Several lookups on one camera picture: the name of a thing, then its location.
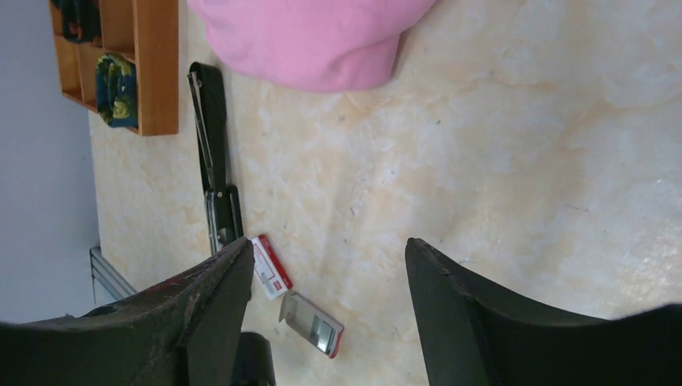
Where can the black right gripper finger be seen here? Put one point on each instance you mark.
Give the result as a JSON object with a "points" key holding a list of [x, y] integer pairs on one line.
{"points": [[474, 331]]}

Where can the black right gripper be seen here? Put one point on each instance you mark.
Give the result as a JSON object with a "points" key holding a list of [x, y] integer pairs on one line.
{"points": [[183, 331]]}

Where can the red white staple box sleeve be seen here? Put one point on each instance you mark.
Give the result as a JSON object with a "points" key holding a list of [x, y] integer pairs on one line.
{"points": [[268, 269]]}

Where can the black stapler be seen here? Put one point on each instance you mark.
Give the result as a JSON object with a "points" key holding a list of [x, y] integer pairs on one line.
{"points": [[221, 195]]}

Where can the orange wooden compartment tray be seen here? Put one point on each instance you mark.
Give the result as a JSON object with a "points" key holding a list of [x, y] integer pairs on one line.
{"points": [[146, 33]]}

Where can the pink cloth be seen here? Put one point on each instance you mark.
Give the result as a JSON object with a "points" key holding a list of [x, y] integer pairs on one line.
{"points": [[312, 46]]}

